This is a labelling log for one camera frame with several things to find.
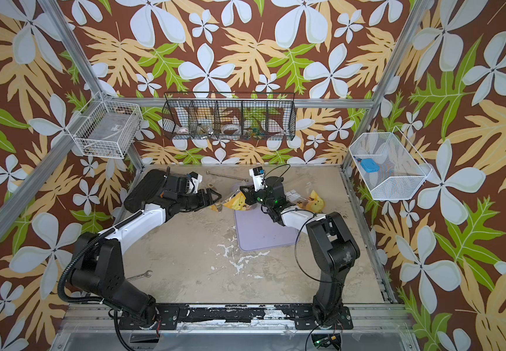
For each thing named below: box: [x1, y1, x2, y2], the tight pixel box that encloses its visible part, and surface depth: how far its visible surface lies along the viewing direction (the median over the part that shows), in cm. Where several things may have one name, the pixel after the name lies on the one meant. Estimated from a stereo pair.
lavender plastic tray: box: [233, 203, 300, 253], surface depth 95 cm
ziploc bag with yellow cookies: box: [223, 188, 252, 211], surface depth 93 cm
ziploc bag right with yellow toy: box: [296, 182, 326, 214], surface depth 103 cm
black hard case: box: [123, 168, 166, 213], surface depth 103 cm
